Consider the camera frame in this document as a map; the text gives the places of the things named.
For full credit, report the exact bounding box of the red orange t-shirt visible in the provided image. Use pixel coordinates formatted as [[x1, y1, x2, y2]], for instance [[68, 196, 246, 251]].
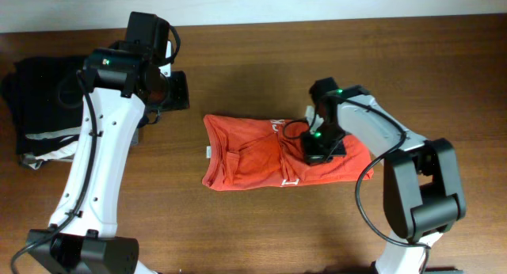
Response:
[[202, 115, 371, 191]]

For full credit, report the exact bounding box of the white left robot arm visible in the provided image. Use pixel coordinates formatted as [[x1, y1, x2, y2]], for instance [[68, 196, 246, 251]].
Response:
[[25, 12, 189, 274]]

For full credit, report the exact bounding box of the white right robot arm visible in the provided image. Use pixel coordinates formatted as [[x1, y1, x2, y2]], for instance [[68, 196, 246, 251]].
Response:
[[301, 78, 467, 273]]

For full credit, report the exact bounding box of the folded grey white garment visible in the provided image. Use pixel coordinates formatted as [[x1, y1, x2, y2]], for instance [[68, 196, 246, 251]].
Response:
[[18, 125, 140, 170]]

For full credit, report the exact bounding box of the folded black shirt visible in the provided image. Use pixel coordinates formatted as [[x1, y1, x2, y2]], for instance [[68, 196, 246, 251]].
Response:
[[1, 55, 86, 157]]

